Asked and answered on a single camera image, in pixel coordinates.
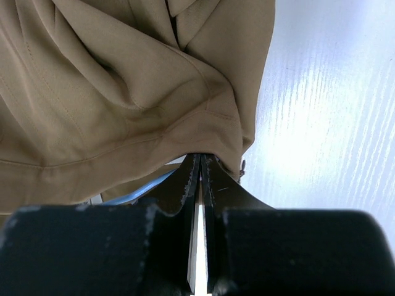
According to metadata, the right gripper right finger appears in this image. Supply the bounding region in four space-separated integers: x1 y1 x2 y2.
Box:
201 154 394 295

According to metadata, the tan skirt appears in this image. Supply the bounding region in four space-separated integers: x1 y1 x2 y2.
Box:
1 1 275 221

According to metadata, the light blue wire hanger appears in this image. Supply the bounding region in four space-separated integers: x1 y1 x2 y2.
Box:
102 170 175 206

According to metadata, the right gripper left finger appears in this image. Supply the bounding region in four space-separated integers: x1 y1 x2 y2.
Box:
1 154 201 295

